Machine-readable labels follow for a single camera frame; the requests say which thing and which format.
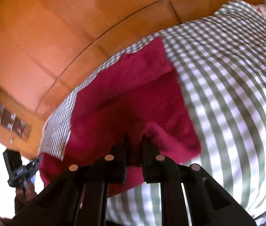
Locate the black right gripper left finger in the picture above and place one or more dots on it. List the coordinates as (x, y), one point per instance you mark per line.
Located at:
(78, 197)

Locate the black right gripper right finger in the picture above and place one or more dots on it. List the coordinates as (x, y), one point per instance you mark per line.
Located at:
(189, 195)

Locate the dark red cloth garment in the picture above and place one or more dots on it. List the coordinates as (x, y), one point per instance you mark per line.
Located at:
(139, 95)

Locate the person's left hand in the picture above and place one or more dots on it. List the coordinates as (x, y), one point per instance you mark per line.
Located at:
(24, 196)

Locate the wooden cabinet with glass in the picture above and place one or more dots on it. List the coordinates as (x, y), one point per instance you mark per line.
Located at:
(20, 129)

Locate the wooden wardrobe doors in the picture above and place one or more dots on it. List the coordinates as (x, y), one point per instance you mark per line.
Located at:
(47, 47)

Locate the green white checkered bedsheet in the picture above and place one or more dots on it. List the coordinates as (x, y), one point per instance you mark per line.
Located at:
(221, 64)

